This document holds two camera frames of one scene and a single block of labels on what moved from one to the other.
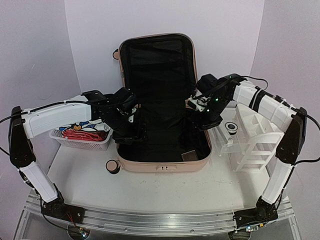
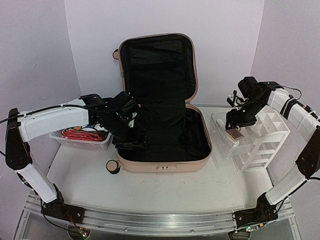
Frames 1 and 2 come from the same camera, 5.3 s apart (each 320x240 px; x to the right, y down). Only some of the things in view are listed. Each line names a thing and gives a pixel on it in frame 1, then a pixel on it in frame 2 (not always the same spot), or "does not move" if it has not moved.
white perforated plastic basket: [98, 145] does not move
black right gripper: [206, 124] to [235, 123]
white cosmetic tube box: [230, 142] to [221, 124]
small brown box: [189, 156] to [235, 133]
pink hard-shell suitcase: [160, 70] does not move
